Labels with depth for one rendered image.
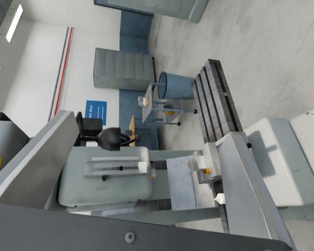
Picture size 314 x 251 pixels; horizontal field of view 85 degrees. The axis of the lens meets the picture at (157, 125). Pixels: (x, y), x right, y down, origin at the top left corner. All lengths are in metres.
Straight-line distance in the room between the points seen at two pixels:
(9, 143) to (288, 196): 0.90
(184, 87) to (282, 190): 2.38
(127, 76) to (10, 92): 3.40
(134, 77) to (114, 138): 5.29
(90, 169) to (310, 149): 0.81
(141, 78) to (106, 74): 1.09
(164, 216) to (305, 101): 1.38
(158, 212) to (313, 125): 0.86
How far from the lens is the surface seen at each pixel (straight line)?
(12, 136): 0.62
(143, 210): 1.11
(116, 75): 5.71
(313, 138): 0.87
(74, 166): 0.67
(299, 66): 1.87
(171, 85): 2.86
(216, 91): 0.98
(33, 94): 6.35
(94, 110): 5.74
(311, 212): 1.59
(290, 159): 0.82
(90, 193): 0.64
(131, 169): 0.62
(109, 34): 8.21
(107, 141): 0.50
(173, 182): 1.16
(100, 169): 0.61
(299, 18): 2.03
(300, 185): 0.81
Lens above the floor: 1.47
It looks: 15 degrees down
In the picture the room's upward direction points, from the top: 88 degrees counter-clockwise
